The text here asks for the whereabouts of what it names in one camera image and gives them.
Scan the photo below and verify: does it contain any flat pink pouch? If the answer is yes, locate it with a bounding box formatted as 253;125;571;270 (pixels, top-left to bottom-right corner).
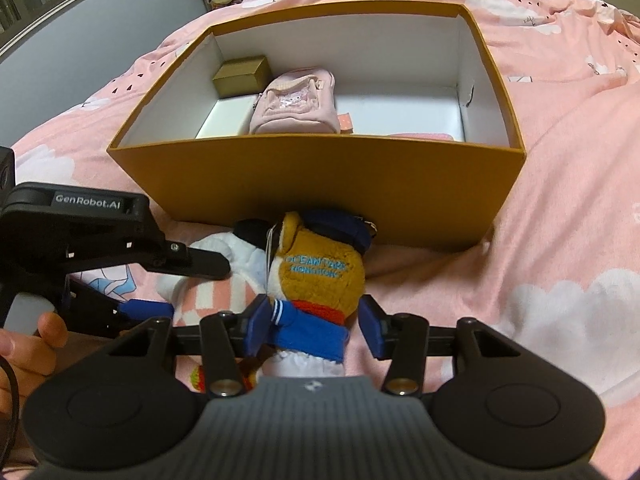
382;131;457;143

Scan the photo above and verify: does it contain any black cable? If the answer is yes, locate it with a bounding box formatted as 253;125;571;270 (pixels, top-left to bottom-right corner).
0;354;25;453

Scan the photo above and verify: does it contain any brown plush sailor toy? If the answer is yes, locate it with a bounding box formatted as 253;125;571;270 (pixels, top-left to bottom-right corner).
260;210;383;378

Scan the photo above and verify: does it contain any pink printed blanket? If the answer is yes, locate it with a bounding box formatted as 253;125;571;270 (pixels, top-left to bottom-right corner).
0;0;640;480

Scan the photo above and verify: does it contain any white plush keychain toy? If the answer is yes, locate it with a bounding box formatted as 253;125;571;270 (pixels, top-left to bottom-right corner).
157;219;273;341

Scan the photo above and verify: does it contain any pink mini backpack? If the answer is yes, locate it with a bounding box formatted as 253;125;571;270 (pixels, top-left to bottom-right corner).
248;70;353;136

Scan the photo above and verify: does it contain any small white box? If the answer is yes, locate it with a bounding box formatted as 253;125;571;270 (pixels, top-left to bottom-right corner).
195;96;261;139

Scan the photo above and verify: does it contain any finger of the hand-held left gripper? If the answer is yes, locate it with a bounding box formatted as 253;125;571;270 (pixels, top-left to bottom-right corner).
62;279;176;341
150;239;232;281

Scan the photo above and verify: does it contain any small gold box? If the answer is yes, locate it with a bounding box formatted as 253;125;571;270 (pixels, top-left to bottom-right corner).
211;55;272;98

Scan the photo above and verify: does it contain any person's left hand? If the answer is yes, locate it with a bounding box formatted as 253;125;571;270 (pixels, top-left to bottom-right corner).
0;311;118;446

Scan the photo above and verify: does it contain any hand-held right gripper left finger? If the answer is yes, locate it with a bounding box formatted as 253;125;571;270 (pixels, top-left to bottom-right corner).
107;294;273;397

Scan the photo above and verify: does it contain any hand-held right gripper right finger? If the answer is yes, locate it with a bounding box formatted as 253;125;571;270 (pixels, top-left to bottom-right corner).
360;294;531;397

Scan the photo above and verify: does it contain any orange cardboard box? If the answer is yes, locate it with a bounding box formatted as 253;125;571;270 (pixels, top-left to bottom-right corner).
106;1;528;251

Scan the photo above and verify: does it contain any red yellow crochet charm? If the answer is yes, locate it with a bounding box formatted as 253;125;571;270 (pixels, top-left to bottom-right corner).
190;357;261;393

